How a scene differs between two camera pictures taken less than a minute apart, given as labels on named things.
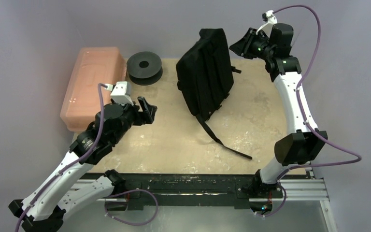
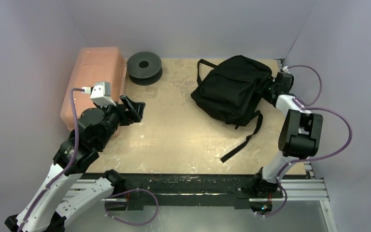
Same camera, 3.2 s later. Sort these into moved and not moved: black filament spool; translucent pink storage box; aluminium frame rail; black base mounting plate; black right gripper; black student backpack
Moved: black right gripper; black student backpack
Not moved: translucent pink storage box; black filament spool; aluminium frame rail; black base mounting plate
